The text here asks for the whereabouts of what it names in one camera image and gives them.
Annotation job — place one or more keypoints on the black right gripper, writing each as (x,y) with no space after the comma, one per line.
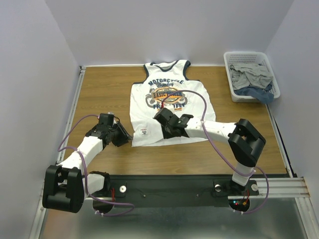
(164,122)

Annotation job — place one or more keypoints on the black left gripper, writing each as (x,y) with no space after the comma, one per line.
(124,135)

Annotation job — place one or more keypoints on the white printed tank top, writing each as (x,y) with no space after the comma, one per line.
(166,85)

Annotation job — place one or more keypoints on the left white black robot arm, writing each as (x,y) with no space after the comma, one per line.
(68,184)

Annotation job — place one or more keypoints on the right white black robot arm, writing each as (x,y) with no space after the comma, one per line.
(243,138)

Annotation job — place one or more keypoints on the grey tank top in basket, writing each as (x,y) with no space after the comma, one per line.
(249,74)

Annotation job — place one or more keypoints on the white perforated plastic basket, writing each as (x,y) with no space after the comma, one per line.
(249,57)

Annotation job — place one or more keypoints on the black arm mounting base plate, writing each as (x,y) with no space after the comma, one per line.
(176,190)

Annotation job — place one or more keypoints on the aluminium table edge rail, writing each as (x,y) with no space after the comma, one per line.
(70,116)

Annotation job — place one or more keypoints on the aluminium front frame rail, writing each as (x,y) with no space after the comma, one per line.
(288,213)

